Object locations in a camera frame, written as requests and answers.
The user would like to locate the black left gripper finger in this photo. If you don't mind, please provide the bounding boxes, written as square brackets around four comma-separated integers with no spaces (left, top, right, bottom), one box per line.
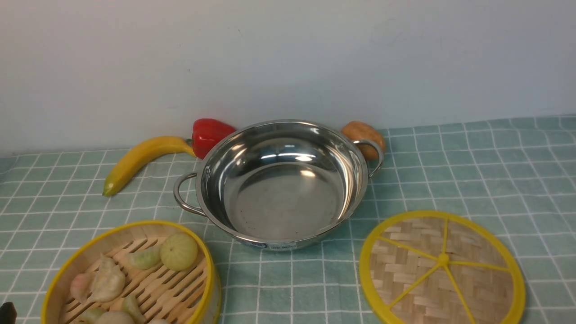
[0,302,17,324]

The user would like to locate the yellow bamboo steamer basket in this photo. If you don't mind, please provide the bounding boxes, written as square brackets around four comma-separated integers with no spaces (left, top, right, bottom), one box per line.
[40,220,222,324]

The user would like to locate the yellow woven bamboo lid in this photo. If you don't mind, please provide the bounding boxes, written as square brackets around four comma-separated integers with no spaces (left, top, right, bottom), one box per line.
[359,211,527,324]

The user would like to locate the stainless steel pot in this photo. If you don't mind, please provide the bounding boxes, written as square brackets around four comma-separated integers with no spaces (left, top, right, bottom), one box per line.
[173,120,384,252]

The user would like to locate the pink dumpling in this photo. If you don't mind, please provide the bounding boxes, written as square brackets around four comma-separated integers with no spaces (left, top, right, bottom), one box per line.
[70,271,95,304]

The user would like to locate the green dumpling slice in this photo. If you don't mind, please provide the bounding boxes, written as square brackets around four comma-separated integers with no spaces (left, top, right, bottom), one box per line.
[72,307,107,324]
[121,295,146,324]

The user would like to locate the white round bun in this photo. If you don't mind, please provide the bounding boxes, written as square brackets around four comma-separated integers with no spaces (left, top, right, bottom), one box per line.
[95,311,135,324]
[148,319,171,324]

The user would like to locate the white pleated dumpling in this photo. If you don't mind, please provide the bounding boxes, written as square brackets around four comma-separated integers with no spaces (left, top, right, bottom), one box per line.
[88,254,126,303]

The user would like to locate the pale green dumpling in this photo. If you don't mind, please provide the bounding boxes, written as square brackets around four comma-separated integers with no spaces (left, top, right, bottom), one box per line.
[127,245,161,270]

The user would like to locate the round green bun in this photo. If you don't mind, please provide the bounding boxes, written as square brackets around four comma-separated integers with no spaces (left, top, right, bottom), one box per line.
[160,232,198,271]

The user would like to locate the yellow banana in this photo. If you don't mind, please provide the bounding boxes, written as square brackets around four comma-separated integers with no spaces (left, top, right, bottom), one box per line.
[102,136,195,197]

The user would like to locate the red bell pepper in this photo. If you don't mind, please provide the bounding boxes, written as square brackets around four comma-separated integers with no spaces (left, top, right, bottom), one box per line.
[186,118,236,159]

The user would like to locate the brown potato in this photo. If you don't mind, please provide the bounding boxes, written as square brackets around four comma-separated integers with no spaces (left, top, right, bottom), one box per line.
[341,121,386,161]

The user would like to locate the green checkered tablecloth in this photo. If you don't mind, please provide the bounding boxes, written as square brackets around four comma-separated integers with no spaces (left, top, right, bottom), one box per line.
[0,116,576,324]

